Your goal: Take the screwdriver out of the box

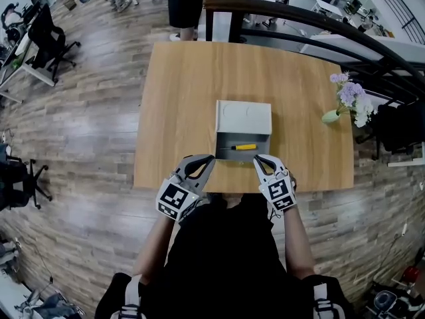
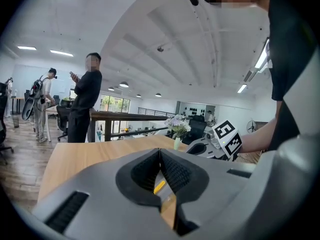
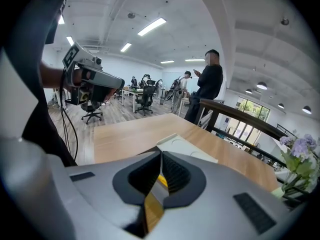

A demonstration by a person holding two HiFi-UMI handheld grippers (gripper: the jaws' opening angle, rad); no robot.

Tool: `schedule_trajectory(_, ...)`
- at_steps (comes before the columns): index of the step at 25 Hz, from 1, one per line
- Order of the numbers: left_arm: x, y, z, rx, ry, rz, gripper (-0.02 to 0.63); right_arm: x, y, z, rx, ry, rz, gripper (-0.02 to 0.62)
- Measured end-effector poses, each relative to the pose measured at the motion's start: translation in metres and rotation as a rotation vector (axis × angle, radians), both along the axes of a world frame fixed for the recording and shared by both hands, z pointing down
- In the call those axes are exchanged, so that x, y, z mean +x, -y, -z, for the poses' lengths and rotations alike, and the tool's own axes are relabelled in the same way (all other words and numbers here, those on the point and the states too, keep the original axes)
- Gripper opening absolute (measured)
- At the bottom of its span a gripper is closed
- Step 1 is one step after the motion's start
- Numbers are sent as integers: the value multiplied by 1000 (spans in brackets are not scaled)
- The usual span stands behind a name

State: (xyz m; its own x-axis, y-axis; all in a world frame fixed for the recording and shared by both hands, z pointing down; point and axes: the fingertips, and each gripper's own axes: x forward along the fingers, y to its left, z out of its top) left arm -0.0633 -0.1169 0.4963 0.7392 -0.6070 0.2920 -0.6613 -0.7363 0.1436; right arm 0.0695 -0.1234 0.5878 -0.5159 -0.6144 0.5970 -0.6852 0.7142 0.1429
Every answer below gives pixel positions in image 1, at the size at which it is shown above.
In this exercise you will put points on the person's left forearm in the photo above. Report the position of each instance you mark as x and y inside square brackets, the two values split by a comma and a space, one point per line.
[152, 244]

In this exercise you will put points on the black office chair with headrest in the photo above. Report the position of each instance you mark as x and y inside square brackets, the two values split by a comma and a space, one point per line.
[11, 22]

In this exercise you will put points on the purple and white flowers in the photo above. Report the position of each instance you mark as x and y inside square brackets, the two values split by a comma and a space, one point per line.
[353, 95]

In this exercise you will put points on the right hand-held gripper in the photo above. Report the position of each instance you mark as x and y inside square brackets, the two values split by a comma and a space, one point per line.
[279, 193]

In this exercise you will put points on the black armchair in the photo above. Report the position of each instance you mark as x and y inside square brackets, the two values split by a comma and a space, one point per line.
[398, 125]

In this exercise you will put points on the person's right forearm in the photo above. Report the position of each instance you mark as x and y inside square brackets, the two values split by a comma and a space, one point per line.
[299, 241]

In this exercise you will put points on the green vase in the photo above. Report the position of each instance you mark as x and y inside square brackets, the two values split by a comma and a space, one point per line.
[329, 117]

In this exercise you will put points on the black swivel chair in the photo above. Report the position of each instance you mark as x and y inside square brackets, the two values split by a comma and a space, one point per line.
[20, 181]

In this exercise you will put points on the person's black shirt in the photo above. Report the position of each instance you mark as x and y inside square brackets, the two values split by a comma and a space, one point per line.
[225, 261]

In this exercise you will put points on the yellow screwdriver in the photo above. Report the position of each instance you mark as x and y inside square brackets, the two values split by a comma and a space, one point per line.
[245, 147]

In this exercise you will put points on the black curved railing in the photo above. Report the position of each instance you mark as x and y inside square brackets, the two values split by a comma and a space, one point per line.
[332, 20]

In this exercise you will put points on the white office desk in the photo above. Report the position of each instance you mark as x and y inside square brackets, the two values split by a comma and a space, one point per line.
[31, 68]

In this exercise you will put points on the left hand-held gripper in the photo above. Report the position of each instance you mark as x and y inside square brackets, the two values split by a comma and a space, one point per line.
[174, 196]

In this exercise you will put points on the white table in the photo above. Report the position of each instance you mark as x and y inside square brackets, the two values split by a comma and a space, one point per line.
[328, 7]

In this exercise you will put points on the grey box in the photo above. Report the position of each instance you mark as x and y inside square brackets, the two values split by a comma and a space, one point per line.
[244, 118]

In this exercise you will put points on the black mesh office chair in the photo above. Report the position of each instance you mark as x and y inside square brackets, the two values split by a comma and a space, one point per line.
[46, 35]

